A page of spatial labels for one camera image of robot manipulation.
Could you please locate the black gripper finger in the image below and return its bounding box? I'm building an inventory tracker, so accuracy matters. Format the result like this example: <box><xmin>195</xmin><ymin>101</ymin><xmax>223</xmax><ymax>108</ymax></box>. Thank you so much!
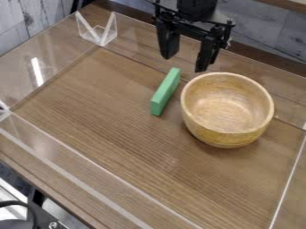
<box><xmin>156</xmin><ymin>18</ymin><xmax>180</xmax><ymax>59</ymax></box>
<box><xmin>195</xmin><ymin>36</ymin><xmax>220</xmax><ymax>72</ymax></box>

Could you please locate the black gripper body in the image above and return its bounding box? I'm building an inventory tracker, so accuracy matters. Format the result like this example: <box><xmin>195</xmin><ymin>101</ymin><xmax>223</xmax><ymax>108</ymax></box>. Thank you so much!
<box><xmin>152</xmin><ymin>0</ymin><xmax>235</xmax><ymax>48</ymax></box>

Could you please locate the green rectangular stick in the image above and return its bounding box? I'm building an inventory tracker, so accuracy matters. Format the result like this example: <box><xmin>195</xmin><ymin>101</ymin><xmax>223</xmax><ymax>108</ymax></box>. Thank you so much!
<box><xmin>151</xmin><ymin>67</ymin><xmax>180</xmax><ymax>116</ymax></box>

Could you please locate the light wooden bowl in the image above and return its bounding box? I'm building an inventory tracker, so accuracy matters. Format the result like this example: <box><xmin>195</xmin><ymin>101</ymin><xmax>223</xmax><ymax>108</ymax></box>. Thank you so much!
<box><xmin>180</xmin><ymin>72</ymin><xmax>275</xmax><ymax>148</ymax></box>

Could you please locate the black metal table leg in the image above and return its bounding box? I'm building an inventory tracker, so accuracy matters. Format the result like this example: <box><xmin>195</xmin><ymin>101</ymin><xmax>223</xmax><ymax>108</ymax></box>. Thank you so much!
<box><xmin>28</xmin><ymin>189</ymin><xmax>68</xmax><ymax>229</ymax></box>

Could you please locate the clear acrylic corner bracket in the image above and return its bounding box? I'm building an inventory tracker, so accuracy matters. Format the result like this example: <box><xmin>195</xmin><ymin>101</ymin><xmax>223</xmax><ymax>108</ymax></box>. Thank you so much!
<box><xmin>75</xmin><ymin>12</ymin><xmax>117</xmax><ymax>47</ymax></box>

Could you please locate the clear acrylic barrier frame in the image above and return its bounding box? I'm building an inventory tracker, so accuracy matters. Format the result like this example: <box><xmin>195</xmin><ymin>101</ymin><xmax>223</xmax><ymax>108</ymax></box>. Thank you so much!
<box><xmin>0</xmin><ymin>15</ymin><xmax>306</xmax><ymax>229</ymax></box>

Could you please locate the black cable near floor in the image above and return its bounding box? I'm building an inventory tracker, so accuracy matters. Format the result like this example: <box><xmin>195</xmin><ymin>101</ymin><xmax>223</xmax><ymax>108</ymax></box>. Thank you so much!
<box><xmin>0</xmin><ymin>199</ymin><xmax>37</xmax><ymax>229</ymax></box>

